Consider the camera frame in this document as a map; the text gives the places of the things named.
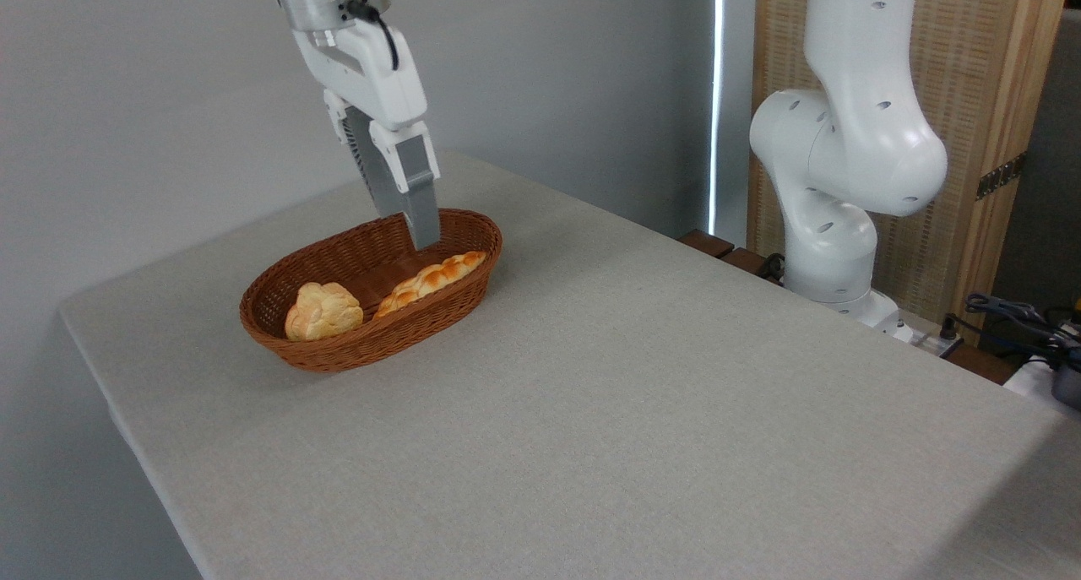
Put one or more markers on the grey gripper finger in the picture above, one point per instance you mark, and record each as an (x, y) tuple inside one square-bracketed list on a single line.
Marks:
[(372, 179), (415, 183)]

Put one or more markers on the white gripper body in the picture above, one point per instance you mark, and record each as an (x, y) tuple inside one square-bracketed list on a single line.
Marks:
[(380, 82)]

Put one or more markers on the long braided bread loaf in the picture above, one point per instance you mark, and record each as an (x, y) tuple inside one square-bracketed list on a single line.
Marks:
[(431, 280)]

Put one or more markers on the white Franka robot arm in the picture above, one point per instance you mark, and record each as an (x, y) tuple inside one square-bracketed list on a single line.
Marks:
[(853, 141)]

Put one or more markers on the round golden bread roll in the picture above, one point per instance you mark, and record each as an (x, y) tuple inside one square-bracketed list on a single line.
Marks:
[(323, 311)]

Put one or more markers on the brown oval wicker basket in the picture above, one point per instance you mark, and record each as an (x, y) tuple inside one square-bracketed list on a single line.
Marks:
[(338, 344)]

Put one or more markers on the dark brown wooden slat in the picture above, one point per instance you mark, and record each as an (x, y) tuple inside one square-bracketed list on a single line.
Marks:
[(746, 261), (707, 242)]

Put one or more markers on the grey tablecloth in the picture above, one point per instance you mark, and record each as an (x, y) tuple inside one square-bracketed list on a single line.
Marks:
[(676, 394)]

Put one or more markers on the wood and rattan folding screen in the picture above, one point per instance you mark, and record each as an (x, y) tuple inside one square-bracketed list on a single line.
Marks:
[(980, 56)]

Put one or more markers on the brass screen hinge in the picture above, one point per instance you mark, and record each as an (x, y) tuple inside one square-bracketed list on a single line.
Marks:
[(1001, 176)]

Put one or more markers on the white box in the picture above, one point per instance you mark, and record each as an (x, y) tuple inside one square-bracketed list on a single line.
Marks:
[(1029, 379)]

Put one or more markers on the dark grey device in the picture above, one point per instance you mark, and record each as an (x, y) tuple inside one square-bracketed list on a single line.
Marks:
[(1068, 384)]

